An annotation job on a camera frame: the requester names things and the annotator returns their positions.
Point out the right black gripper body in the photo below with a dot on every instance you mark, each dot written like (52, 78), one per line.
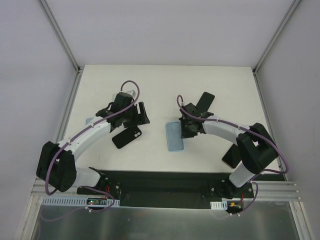
(188, 128)

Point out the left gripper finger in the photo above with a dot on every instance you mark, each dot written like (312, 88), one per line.
(142, 108)
(142, 120)

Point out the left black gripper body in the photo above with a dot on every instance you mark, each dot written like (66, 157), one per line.
(137, 114)

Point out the light blue three-hole phone case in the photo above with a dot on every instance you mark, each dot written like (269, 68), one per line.
(174, 137)

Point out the gold phone with black screen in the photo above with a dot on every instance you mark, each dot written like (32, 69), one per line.
(232, 158)

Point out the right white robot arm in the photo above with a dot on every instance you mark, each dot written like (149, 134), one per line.
(251, 152)

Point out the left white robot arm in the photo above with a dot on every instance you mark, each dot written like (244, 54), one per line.
(57, 162)

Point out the black two-hole phone case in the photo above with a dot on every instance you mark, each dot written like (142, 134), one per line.
(126, 137)

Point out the light blue phone face down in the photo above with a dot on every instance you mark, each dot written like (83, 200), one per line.
(114, 96)

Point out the black phone case far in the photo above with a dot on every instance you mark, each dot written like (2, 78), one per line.
(205, 101)

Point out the light blue two-hole phone case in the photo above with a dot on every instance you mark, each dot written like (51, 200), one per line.
(89, 121)

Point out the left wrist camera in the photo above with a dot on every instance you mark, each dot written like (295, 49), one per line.
(132, 93)

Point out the left aluminium frame post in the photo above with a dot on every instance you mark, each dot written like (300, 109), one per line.
(59, 34)

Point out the aluminium frame post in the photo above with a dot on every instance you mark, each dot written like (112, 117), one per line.
(59, 34)
(277, 34)

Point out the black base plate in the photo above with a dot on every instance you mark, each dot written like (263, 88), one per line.
(150, 189)

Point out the right white cable duct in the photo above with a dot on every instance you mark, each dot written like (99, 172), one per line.
(226, 205)

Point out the white cable duct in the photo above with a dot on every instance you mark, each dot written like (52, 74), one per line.
(79, 202)
(226, 205)

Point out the right aluminium frame post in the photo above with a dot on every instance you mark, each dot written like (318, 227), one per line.
(277, 34)

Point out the left white cable duct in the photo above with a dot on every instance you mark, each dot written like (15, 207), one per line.
(79, 202)

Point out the aluminium front rail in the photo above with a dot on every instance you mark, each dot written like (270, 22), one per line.
(282, 191)

